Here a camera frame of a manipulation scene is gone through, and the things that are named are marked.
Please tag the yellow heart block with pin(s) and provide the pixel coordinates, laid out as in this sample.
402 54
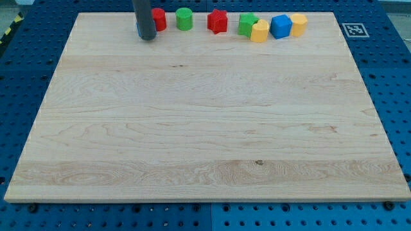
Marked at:
260 31

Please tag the light wooden board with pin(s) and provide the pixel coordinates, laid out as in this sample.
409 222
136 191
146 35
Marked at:
194 116

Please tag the red star block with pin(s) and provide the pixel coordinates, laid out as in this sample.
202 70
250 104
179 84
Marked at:
217 21

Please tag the green cylinder block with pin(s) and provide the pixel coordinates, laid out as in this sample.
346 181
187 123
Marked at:
184 19

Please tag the green star block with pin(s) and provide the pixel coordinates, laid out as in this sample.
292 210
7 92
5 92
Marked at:
246 21

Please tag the blue block behind pointer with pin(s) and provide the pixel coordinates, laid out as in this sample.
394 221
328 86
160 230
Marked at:
138 31

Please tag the red cylinder block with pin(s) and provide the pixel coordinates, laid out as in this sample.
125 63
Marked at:
159 17

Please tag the blue cube block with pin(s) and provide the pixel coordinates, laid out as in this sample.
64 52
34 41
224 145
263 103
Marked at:
280 26

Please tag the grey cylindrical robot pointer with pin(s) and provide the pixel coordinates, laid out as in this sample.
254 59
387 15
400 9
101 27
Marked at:
143 14

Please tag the yellow hexagon block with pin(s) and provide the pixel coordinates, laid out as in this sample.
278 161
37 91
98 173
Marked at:
299 24

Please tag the white fiducial marker tag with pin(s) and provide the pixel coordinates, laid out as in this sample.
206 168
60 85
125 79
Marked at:
355 30

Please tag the black bolt front left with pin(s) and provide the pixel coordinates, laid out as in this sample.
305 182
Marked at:
32 208

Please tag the black bolt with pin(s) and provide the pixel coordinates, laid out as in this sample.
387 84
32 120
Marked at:
388 205
32 208

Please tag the black bolt front right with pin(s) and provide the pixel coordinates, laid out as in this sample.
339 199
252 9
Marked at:
388 205

